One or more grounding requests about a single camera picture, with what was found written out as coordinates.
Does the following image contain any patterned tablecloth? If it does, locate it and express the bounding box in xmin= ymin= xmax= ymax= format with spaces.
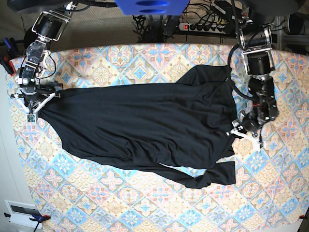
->
xmin=9 ymin=44 xmax=309 ymax=232

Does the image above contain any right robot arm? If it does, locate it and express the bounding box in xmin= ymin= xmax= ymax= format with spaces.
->
xmin=11 ymin=1 xmax=78 ymax=114

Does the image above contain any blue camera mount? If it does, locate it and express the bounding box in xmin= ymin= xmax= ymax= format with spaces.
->
xmin=115 ymin=0 xmax=189 ymax=15

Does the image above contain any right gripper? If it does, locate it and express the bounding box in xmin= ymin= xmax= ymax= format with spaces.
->
xmin=20 ymin=81 xmax=63 ymax=109

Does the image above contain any orange clamp lower right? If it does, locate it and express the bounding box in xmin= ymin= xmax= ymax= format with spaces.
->
xmin=298 ymin=215 xmax=308 ymax=220

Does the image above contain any white floor vent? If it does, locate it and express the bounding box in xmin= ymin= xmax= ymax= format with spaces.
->
xmin=5 ymin=200 xmax=40 ymax=228

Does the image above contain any orange black clamp left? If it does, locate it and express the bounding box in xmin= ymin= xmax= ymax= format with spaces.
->
xmin=0 ymin=56 xmax=16 ymax=76

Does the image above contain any white power strip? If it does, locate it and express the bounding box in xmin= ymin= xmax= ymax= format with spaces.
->
xmin=178 ymin=23 xmax=225 ymax=34

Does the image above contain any black round speaker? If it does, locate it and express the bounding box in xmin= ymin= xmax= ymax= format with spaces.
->
xmin=23 ymin=28 xmax=38 ymax=54

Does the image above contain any black t-shirt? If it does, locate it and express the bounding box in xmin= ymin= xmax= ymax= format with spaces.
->
xmin=39 ymin=65 xmax=237 ymax=189

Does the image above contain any blue orange clamp lower left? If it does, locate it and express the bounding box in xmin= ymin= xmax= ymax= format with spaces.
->
xmin=4 ymin=213 xmax=51 ymax=224

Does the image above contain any blue clamp upper left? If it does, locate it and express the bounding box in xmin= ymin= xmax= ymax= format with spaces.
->
xmin=0 ymin=38 xmax=15 ymax=50

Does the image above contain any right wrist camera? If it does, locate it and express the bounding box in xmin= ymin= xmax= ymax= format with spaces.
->
xmin=27 ymin=113 xmax=37 ymax=123

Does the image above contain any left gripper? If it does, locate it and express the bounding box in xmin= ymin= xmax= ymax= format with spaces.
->
xmin=233 ymin=113 xmax=266 ymax=137

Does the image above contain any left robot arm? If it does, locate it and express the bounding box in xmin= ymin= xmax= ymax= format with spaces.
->
xmin=227 ymin=14 xmax=279 ymax=137

